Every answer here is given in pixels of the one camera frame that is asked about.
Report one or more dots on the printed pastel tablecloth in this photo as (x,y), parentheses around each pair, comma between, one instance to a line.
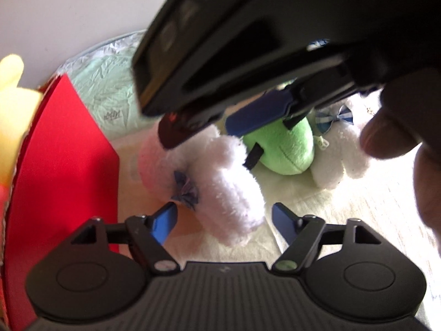
(103,86)

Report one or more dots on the person's right hand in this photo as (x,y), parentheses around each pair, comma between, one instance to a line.
(396,127)

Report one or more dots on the red cardboard box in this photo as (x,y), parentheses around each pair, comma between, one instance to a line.
(62,179)

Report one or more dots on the green plush toy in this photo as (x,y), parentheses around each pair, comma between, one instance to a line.
(286,151)

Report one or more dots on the pink plush toy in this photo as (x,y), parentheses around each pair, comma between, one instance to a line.
(234,186)

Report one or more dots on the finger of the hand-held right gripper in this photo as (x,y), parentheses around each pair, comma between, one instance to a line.
(179,131)
(258,113)

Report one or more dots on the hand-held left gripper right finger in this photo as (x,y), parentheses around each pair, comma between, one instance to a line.
(284,222)

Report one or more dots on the white plush rabbit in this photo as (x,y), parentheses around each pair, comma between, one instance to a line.
(330,165)

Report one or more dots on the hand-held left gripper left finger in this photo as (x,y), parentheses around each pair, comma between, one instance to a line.
(165,222)

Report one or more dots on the yellow plush bear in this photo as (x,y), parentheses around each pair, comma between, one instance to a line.
(15,110)

